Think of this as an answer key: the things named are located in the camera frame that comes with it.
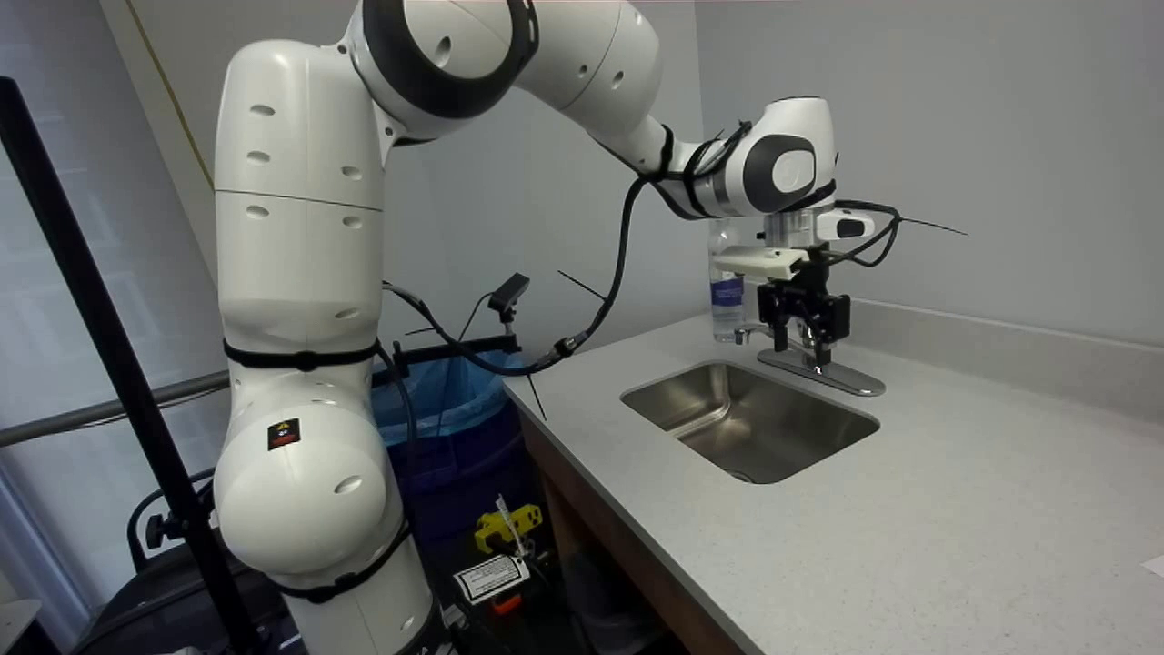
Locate black rolling case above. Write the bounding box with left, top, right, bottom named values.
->
left=68, top=470, right=304, bottom=655

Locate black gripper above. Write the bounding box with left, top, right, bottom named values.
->
left=759, top=247, right=854, bottom=376

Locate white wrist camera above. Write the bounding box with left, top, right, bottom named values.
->
left=711, top=242, right=814, bottom=290

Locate small black mounted camera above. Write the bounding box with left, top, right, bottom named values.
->
left=484, top=270, right=534, bottom=326

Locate white labelled box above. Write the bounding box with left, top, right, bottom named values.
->
left=451, top=548, right=534, bottom=609

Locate chrome sink faucet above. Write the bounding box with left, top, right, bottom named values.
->
left=736, top=315, right=889, bottom=400

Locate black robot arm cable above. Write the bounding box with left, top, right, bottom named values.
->
left=377, top=121, right=683, bottom=378

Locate black tripod pole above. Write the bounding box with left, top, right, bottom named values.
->
left=0, top=72, right=266, bottom=655

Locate black mounting bar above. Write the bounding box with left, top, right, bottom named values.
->
left=389, top=333, right=525, bottom=370

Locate brown wooden counter cabinet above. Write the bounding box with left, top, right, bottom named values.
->
left=514, top=404, right=742, bottom=655

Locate blue recycling bin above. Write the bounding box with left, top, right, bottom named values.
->
left=366, top=351, right=551, bottom=612

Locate yellow power outlet box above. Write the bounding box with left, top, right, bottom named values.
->
left=468, top=503, right=545, bottom=556

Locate clear smartwater bottle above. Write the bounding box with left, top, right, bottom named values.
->
left=705, top=220, right=753, bottom=347

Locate stainless steel sink basin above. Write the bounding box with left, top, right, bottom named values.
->
left=620, top=360, right=883, bottom=487

